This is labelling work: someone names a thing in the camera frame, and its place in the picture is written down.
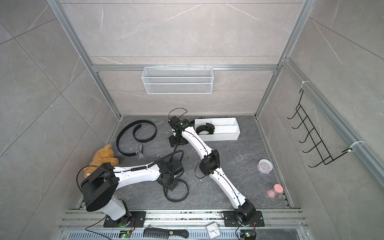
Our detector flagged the long black leather belt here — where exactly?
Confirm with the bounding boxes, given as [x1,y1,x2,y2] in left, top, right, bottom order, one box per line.
[196,123,215,135]

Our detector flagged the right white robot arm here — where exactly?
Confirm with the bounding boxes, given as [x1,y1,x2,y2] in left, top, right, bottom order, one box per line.
[169,116,256,225]

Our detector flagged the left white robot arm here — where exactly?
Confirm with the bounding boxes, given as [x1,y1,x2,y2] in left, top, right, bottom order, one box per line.
[80,160,184,221]

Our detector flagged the white divided storage box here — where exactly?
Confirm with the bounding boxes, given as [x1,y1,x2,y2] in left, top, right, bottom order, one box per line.
[194,118,241,142]

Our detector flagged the curled black belt with buckle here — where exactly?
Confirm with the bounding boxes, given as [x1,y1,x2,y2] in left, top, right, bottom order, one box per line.
[116,120,157,157]

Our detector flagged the black comb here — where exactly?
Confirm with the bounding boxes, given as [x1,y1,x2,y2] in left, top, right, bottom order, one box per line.
[143,228,190,239]

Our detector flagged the brown teddy bear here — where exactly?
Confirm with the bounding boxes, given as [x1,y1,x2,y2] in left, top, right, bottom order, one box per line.
[84,145,119,178]

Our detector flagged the small white clock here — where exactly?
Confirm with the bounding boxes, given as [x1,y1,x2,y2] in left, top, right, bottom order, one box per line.
[206,222,221,240]

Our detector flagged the pink round container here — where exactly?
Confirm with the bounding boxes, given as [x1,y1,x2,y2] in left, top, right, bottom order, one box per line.
[257,159,274,174]

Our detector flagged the white wire mesh basket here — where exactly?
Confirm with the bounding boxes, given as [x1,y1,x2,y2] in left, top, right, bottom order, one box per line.
[142,66,214,95]

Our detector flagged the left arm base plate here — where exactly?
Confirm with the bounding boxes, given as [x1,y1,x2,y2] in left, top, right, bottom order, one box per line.
[103,211,146,228]

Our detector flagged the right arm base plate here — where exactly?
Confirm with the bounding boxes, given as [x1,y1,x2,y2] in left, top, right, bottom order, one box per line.
[221,211,265,227]

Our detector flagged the black wire hook rack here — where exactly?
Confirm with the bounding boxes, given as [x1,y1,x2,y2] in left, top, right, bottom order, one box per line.
[287,89,353,168]

